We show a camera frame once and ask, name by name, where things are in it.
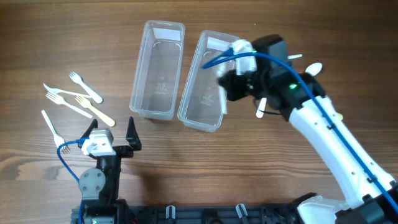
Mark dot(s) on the white spoon wide handle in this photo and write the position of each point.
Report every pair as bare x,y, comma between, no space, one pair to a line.
261,108

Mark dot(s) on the short white plastic fork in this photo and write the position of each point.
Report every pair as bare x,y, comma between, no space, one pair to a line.
78,79

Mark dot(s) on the left clear plastic container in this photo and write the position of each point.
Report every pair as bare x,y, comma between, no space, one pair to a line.
155,88

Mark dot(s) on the long white plastic fork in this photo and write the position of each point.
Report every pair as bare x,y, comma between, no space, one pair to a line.
58,140

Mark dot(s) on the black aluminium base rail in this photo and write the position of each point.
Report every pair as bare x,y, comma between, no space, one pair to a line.
265,214

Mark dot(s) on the thin white plastic fork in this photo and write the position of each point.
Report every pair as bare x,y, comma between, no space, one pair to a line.
56,91

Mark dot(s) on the white spoon thin handle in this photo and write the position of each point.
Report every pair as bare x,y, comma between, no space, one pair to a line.
223,100

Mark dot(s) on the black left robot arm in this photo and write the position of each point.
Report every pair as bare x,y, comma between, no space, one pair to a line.
99,186

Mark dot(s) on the yellow plastic fork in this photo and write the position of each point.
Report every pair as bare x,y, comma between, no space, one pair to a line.
87,104

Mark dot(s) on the clear plastic container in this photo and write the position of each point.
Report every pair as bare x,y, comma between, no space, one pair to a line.
200,104
155,88

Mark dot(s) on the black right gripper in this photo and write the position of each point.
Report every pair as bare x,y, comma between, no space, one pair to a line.
236,86

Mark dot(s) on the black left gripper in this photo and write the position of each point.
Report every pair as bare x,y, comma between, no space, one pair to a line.
121,150

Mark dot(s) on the right clear plastic container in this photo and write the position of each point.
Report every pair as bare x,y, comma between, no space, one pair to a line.
200,104

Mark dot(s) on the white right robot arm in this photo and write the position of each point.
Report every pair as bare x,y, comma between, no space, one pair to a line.
263,70

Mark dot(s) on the white plastic spoon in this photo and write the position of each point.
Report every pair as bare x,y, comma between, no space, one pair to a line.
291,57
314,69

